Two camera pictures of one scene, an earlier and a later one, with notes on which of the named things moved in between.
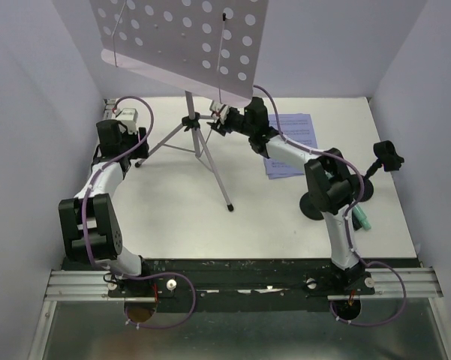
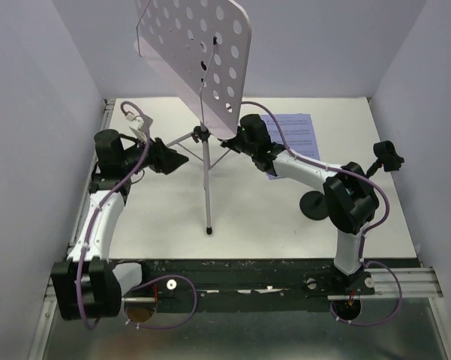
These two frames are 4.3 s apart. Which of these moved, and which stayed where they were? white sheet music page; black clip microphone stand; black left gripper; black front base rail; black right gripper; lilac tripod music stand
Moved: black left gripper; lilac tripod music stand; black right gripper
Stayed: white sheet music page; black front base rail; black clip microphone stand
